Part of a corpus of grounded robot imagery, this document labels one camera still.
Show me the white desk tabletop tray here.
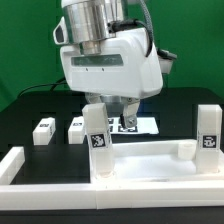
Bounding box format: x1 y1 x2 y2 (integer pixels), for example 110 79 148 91
90 139 224 182

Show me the white U-shaped obstacle fence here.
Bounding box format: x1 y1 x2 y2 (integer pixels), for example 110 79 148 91
0 147 224 211

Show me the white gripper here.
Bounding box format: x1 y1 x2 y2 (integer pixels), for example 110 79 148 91
60 28 163 128

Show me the black cable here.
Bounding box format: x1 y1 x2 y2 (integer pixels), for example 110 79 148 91
16 77 68 98

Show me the fiducial marker base sheet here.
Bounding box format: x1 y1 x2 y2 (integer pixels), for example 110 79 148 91
108 117 159 134

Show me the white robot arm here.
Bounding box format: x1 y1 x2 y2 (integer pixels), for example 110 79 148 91
53 0 176 128

